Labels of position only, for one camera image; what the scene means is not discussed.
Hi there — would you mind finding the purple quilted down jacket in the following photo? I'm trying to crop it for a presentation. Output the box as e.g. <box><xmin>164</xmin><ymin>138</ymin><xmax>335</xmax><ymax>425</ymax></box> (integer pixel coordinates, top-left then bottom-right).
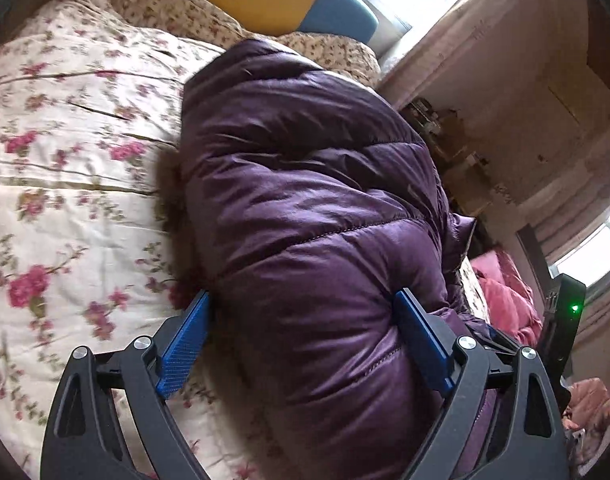
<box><xmin>179</xmin><ymin>40</ymin><xmax>475</xmax><ymax>479</ymax></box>

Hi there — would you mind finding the bright side window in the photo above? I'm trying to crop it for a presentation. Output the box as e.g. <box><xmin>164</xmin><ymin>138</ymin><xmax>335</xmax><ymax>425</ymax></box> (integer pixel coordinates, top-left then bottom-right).
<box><xmin>549</xmin><ymin>214</ymin><xmax>610</xmax><ymax>290</ymax></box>

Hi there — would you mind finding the red crumpled blanket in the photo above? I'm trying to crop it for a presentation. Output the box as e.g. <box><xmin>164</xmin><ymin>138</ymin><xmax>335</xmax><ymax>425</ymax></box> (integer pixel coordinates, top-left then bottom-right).
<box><xmin>471</xmin><ymin>247</ymin><xmax>542</xmax><ymax>348</ymax></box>

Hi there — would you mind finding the dark wooden cluttered shelf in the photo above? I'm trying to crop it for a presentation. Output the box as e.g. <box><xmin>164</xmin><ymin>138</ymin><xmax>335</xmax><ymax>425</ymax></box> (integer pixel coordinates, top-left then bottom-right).
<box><xmin>397</xmin><ymin>96</ymin><xmax>516</xmax><ymax>241</ymax></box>

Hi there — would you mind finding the pink window curtain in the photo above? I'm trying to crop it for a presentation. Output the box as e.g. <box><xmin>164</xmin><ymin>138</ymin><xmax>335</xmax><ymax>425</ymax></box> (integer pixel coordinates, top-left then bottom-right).
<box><xmin>378</xmin><ymin>0</ymin><xmax>587</xmax><ymax>107</ymax></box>

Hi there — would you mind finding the cream floral quilt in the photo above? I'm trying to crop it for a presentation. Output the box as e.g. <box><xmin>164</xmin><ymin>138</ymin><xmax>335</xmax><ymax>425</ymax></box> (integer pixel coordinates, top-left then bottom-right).
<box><xmin>0</xmin><ymin>0</ymin><xmax>492</xmax><ymax>480</ymax></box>

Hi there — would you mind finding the small-floral beige pillow cover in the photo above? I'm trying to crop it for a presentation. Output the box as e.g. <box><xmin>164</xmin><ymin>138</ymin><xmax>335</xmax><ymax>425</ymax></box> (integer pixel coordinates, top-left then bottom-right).
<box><xmin>108</xmin><ymin>0</ymin><xmax>381</xmax><ymax>88</ymax></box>

